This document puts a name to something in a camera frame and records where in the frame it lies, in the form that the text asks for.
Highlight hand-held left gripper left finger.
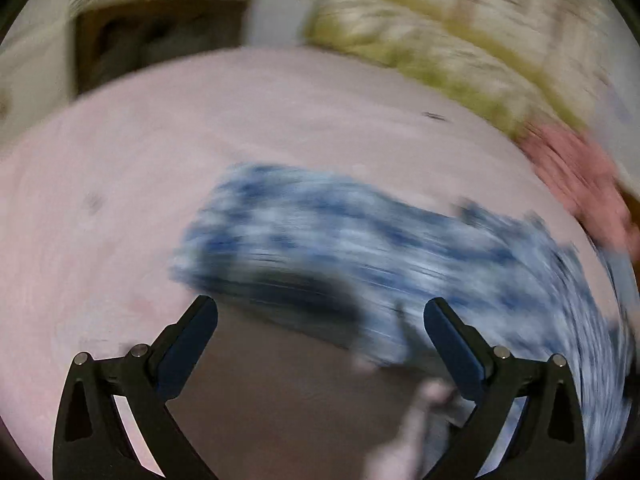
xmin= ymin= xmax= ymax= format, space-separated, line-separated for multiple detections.
xmin=52 ymin=296 xmax=219 ymax=480

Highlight tree print curtain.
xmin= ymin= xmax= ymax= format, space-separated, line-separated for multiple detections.
xmin=305 ymin=0 xmax=636 ymax=136

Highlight blue plaid shirt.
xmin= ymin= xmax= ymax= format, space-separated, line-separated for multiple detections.
xmin=170 ymin=162 xmax=633 ymax=480

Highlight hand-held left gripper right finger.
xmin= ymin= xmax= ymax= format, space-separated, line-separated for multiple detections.
xmin=423 ymin=297 xmax=586 ymax=480

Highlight pink quilt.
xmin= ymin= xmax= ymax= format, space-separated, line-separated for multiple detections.
xmin=517 ymin=122 xmax=640 ymax=256

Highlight carved wooden desk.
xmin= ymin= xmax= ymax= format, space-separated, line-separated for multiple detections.
xmin=72 ymin=0 xmax=251 ymax=98

